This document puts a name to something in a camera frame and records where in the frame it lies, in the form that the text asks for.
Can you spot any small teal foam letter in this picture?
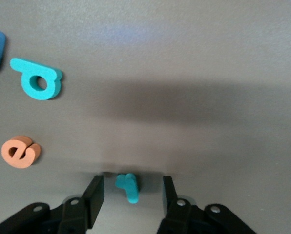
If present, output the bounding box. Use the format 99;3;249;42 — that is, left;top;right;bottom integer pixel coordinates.
115;173;139;204

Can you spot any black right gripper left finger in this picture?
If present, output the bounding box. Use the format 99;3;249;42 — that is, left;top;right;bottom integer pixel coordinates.
57;175;105;234

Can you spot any teal foam letter with hole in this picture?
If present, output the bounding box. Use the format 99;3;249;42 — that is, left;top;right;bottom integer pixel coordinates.
9;58;63;101

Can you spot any orange foam letter e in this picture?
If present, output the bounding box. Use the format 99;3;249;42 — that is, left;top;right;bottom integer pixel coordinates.
0;136;42;169

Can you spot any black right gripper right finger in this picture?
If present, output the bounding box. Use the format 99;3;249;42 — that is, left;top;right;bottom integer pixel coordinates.
157;175;198;234

